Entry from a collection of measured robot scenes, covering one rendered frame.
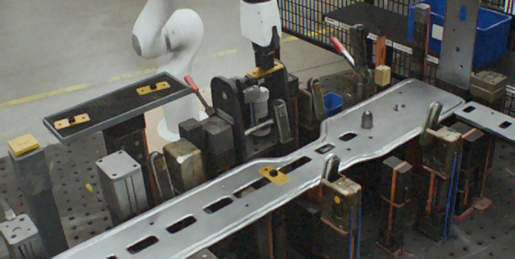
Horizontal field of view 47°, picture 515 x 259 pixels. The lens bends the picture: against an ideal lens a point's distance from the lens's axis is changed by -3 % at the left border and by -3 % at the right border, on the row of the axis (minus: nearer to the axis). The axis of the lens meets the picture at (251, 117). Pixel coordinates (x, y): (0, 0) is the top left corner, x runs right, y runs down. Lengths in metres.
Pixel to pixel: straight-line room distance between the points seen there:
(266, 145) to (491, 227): 0.71
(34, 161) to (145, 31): 0.59
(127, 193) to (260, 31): 0.48
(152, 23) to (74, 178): 0.64
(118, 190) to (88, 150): 0.90
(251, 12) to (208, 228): 0.49
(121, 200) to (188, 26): 0.70
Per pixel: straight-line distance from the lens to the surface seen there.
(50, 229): 1.62
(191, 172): 1.50
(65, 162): 2.26
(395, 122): 1.73
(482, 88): 1.88
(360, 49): 1.81
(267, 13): 1.29
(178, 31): 1.91
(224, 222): 1.38
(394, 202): 1.62
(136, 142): 1.61
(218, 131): 1.56
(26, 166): 1.50
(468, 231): 1.85
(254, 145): 1.69
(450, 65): 1.96
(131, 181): 1.42
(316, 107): 1.74
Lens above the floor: 1.89
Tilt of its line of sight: 31 degrees down
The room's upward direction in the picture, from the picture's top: 4 degrees counter-clockwise
